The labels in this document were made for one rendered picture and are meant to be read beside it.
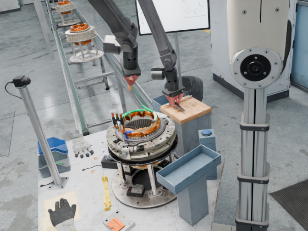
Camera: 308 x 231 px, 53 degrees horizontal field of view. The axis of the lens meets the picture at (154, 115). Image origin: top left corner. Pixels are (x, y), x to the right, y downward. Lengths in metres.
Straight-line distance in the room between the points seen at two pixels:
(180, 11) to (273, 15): 1.38
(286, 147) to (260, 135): 1.90
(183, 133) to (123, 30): 0.68
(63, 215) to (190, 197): 0.61
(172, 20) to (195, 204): 1.41
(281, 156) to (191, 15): 1.51
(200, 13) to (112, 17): 1.31
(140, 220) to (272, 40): 0.91
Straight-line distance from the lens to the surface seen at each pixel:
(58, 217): 1.56
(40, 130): 1.58
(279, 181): 2.79
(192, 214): 1.35
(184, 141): 1.59
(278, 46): 1.07
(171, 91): 1.55
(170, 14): 2.32
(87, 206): 1.58
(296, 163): 2.99
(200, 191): 1.31
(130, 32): 1.13
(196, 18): 2.31
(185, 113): 1.57
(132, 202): 1.50
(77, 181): 1.75
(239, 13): 1.00
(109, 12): 1.04
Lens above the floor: 1.84
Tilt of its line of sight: 29 degrees down
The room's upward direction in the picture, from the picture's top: 9 degrees counter-clockwise
